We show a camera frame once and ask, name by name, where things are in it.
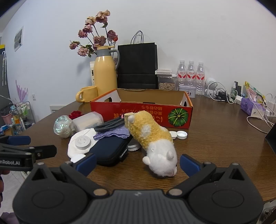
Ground red fabric rose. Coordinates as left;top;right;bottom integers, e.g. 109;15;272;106
68;110;83;120

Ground small white desk fan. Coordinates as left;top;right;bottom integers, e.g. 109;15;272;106
204;78;218;98

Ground dark door panel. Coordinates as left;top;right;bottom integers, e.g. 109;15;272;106
0;44;10;101

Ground pale tin box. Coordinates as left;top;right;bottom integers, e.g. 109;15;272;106
179;84;196;98

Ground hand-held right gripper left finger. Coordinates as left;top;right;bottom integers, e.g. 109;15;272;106
24;153;109;197

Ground clear plastic box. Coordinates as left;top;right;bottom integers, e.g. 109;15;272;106
72;111;104;132

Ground red cardboard box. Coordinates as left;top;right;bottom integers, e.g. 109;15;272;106
90;88;193;130

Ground small white plastic jar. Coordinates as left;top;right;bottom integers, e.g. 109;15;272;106
127;140;141;152

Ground black braided cable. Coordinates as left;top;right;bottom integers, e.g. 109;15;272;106
94;117;125;132

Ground purple plant wall decal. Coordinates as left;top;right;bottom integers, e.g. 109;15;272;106
15;80;28;103

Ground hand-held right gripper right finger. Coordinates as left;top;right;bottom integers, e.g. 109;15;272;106
167;154;253;197

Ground black flat panel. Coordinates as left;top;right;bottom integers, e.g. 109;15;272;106
265;123;276;155

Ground clear plastic ball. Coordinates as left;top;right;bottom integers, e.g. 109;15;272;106
53;115;75;138

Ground storage cart with supplies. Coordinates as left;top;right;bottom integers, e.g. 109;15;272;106
0;101;36;136

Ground dried pink flowers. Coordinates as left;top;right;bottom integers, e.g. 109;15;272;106
69;10;119;57

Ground purple tissue pack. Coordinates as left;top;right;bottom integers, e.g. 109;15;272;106
240;97;267;117

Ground navy zip pouch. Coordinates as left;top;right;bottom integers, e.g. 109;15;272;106
89;136;135;167

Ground colourful snack bag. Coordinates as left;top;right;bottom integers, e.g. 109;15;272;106
244;81;265;101

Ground white milk carton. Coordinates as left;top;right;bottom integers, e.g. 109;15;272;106
90;61;96;86

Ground clear seed container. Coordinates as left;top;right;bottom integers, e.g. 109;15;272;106
158;74;177;91

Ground flat white box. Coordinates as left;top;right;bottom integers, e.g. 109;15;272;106
155;69;177;77

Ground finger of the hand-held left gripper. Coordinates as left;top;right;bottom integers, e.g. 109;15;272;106
0;144;57;161
0;135;31;146

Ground tangle of cables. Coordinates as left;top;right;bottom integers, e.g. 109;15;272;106
212;82;238;104

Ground white valve face mask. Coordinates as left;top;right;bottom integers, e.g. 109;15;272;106
67;128;97;164

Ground wall picture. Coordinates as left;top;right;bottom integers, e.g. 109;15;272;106
13;26;24;52

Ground clear water bottle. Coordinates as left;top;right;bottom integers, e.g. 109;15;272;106
186;60;196;86
195;62;205;96
176;60;187;85

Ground small wooden block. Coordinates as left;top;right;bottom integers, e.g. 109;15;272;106
124;113;135;127

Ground black paper bag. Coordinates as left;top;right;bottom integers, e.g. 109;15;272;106
117;30;159;89

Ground white flip cap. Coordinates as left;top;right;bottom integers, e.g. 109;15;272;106
169;130;188;140

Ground yellow mug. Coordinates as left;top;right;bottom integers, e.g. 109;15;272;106
75;86;98;103

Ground yellow thermos jug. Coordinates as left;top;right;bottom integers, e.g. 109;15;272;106
93;46;120;95

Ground purple knitted pouch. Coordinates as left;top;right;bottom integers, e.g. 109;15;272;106
93;126;131;140

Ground yellow white plush hamster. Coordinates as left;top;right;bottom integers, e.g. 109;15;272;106
128;111;178;178

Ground white cable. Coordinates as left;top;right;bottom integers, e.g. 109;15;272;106
247;116;276;134

